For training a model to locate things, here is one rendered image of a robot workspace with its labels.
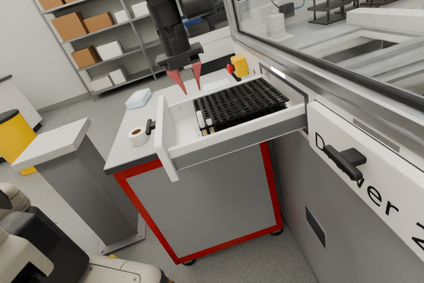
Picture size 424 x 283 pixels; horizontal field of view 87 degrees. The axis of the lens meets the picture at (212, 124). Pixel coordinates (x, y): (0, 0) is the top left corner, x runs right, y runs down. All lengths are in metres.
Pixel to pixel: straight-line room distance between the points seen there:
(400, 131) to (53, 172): 1.31
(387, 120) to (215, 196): 0.74
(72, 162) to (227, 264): 0.92
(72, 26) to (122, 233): 3.61
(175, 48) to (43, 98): 5.13
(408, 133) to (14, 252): 0.77
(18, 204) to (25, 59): 4.50
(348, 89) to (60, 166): 1.22
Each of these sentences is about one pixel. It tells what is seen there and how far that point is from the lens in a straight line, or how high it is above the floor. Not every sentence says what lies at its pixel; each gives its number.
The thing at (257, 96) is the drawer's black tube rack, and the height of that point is 0.90.
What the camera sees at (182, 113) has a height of 0.86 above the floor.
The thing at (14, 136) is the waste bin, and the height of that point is 0.45.
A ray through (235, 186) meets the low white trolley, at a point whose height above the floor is 0.47.
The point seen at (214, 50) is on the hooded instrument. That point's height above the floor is 0.85.
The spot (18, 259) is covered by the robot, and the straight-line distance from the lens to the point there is 0.74.
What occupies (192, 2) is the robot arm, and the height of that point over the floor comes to 1.15.
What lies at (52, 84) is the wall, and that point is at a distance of 5.38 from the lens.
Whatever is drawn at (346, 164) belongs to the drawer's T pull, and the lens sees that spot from 0.37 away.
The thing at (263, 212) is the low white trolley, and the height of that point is 0.25.
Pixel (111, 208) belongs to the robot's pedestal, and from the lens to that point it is 1.47.
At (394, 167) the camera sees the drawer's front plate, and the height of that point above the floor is 0.93.
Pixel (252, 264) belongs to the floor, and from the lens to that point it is 1.30.
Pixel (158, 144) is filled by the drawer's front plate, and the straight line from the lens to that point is 0.48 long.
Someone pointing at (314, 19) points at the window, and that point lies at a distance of 0.46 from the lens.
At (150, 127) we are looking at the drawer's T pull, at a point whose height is 0.91.
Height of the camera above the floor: 1.16
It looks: 30 degrees down
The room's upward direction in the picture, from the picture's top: 18 degrees counter-clockwise
